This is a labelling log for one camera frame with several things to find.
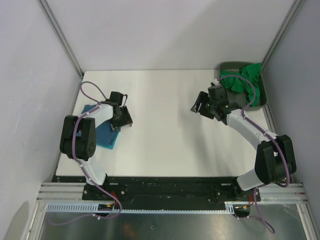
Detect white slotted cable duct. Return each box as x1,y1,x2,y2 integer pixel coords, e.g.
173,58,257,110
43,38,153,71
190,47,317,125
44,201,253,215

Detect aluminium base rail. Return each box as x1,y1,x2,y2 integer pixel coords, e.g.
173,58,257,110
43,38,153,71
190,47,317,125
257,104,307,205

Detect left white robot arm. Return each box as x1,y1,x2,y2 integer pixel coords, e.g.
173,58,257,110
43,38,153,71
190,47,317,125
59,91,133,200

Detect dark blue t shirt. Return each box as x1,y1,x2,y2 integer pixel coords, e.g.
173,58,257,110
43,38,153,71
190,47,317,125
88,104,119,150

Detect aluminium frame post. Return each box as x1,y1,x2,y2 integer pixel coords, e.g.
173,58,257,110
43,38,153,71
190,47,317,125
261,0,305,70
37,0,84,79

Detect right aluminium frame post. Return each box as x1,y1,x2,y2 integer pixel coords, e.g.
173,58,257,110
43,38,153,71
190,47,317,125
261,0,305,70

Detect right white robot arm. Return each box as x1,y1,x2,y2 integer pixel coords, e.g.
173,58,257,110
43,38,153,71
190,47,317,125
190,84,297,201

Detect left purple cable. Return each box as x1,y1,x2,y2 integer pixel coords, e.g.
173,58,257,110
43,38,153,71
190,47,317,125
47,81,123,225

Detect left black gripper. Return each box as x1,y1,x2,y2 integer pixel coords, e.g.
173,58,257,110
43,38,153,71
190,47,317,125
108,106,132,132

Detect grey plastic bin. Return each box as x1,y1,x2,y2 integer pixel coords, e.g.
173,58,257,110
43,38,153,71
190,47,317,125
218,67,267,111

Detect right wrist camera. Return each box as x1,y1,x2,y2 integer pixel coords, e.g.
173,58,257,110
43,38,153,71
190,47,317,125
210,78,220,86

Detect teal t shirt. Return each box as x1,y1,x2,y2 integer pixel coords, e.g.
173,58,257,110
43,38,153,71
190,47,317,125
96,131,119,150

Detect green crumpled t shirt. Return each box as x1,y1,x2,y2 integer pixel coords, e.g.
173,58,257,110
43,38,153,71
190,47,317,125
219,61,262,107

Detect left aluminium frame post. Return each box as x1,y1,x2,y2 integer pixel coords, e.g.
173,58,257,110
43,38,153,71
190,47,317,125
37,0,84,79

